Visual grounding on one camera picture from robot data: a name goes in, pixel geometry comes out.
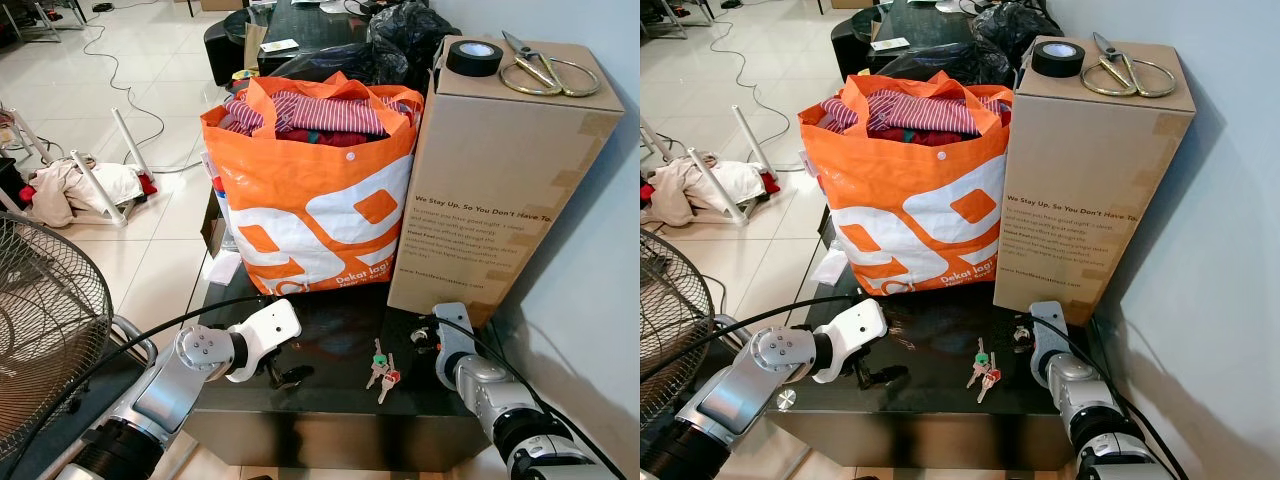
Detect bunch of keys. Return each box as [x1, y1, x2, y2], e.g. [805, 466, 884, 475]
[365, 338, 402, 405]
[965, 338, 1002, 405]

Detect black glossy table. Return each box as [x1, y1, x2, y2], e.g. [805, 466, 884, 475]
[766, 265, 1106, 473]
[183, 265, 501, 473]

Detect tall brown cardboard box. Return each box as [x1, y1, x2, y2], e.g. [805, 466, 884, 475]
[386, 36, 627, 330]
[992, 37, 1197, 327]

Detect orange white shopping bag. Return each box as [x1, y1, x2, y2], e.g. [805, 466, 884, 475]
[797, 72, 1017, 297]
[199, 72, 424, 297]

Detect dark red cloth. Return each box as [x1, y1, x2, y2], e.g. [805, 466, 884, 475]
[280, 126, 396, 149]
[875, 126, 986, 148]

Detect white tube rack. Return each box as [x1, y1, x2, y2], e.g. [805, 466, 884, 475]
[640, 103, 776, 226]
[0, 104, 156, 228]

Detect red white striped cloth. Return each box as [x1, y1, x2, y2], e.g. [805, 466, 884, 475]
[222, 88, 411, 138]
[820, 88, 1006, 137]

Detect beige clothes pile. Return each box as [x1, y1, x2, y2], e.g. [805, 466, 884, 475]
[641, 155, 779, 227]
[20, 158, 159, 229]

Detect black tape roll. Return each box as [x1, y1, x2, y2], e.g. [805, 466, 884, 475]
[445, 39, 504, 79]
[1030, 39, 1087, 80]

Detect black garbage bag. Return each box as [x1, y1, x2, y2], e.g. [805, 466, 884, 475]
[878, 0, 1049, 85]
[272, 0, 463, 89]

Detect dark glass table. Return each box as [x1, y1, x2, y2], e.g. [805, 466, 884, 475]
[868, 0, 991, 69]
[256, 0, 401, 73]

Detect black stool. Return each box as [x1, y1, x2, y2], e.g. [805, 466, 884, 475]
[828, 8, 877, 79]
[203, 10, 249, 86]

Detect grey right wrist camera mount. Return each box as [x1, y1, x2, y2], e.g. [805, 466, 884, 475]
[432, 303, 477, 391]
[1029, 301, 1070, 387]

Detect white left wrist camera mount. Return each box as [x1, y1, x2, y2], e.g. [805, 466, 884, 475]
[232, 299, 303, 385]
[817, 298, 890, 387]

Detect grey metal tube frame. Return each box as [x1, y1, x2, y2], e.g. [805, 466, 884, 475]
[20, 315, 159, 479]
[708, 314, 749, 353]

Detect black wire cage fan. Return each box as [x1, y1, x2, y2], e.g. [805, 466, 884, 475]
[0, 209, 115, 464]
[640, 227, 717, 428]

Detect gold handled scissors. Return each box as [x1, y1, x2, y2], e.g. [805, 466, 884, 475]
[1079, 31, 1179, 100]
[497, 29, 602, 99]

